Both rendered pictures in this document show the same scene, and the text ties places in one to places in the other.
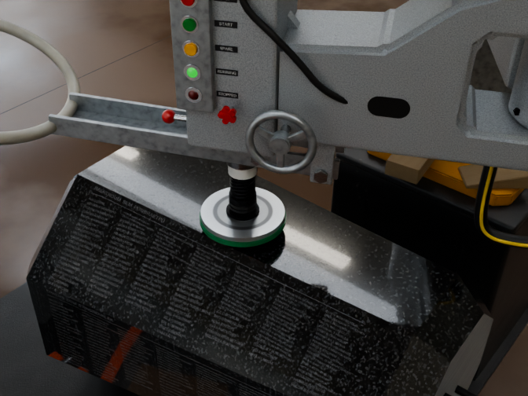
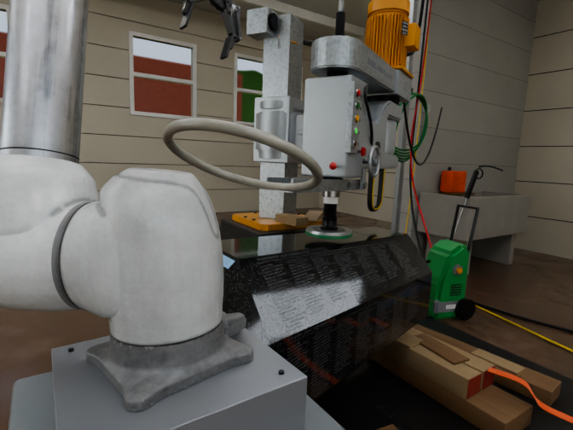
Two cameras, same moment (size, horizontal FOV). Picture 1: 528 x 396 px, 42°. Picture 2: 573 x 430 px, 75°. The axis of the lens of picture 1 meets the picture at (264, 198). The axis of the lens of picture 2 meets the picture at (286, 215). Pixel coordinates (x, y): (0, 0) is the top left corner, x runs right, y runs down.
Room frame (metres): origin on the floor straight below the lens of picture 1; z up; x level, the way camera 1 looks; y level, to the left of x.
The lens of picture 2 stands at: (1.01, 1.73, 1.17)
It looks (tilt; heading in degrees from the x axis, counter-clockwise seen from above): 8 degrees down; 289
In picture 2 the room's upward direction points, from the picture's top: 2 degrees clockwise
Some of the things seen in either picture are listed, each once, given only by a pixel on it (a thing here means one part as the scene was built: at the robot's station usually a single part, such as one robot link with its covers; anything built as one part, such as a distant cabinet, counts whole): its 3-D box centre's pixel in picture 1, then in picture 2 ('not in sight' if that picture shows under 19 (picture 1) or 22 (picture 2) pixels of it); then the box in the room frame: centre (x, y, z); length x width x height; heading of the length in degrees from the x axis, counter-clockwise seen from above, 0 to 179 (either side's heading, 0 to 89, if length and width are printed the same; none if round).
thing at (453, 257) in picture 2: not in sight; (446, 260); (0.73, -1.38, 0.43); 0.35 x 0.35 x 0.87; 36
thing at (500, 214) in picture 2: not in sight; (472, 229); (0.31, -3.17, 0.43); 1.30 x 0.62 x 0.86; 52
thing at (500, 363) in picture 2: not in sight; (496, 361); (0.50, -0.50, 0.10); 0.25 x 0.10 x 0.01; 145
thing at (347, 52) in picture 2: not in sight; (365, 79); (1.30, -0.29, 1.60); 0.96 x 0.25 x 0.17; 78
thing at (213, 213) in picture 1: (243, 212); (328, 229); (1.37, 0.05, 0.86); 0.21 x 0.21 x 0.01
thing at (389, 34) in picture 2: not in sight; (389, 38); (1.22, -0.59, 1.88); 0.31 x 0.28 x 0.40; 168
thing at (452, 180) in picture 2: not in sight; (455, 181); (0.55, -3.20, 1.00); 0.50 x 0.22 x 0.33; 52
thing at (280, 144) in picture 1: (284, 133); (367, 161); (1.23, -0.04, 1.18); 0.15 x 0.10 x 0.15; 78
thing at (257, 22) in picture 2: not in sight; (263, 24); (1.99, -0.53, 2.00); 0.20 x 0.18 x 0.15; 141
